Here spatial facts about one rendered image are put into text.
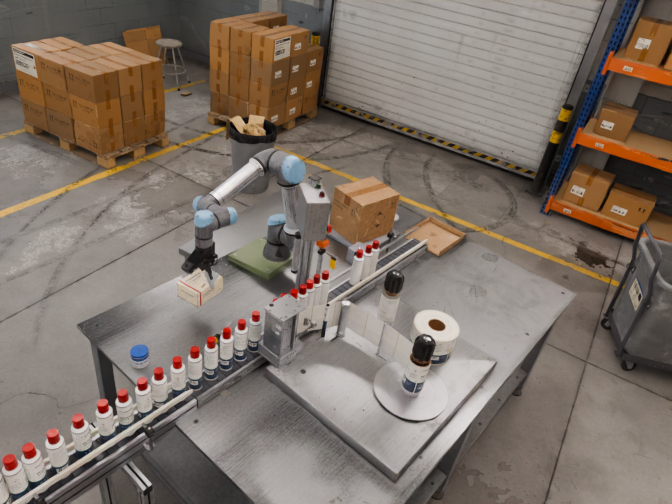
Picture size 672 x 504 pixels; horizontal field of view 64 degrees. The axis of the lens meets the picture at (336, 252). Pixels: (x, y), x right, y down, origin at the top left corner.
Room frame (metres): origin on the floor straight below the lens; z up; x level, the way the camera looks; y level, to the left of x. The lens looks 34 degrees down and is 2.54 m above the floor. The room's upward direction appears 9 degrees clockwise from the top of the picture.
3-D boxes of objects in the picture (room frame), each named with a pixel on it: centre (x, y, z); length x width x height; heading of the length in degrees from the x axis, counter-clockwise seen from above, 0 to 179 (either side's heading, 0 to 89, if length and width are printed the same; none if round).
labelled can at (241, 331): (1.55, 0.32, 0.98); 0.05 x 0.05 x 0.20
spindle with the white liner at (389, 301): (1.91, -0.28, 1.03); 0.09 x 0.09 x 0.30
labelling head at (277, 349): (1.61, 0.17, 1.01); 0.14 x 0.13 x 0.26; 145
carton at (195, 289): (1.83, 0.57, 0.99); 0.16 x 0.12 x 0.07; 154
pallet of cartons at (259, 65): (6.32, 1.14, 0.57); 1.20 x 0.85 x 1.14; 156
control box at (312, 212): (1.97, 0.13, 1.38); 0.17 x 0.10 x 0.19; 20
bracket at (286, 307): (1.60, 0.16, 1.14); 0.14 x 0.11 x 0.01; 145
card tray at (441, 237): (2.82, -0.58, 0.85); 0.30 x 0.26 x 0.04; 145
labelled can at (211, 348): (1.42, 0.41, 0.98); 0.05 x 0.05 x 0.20
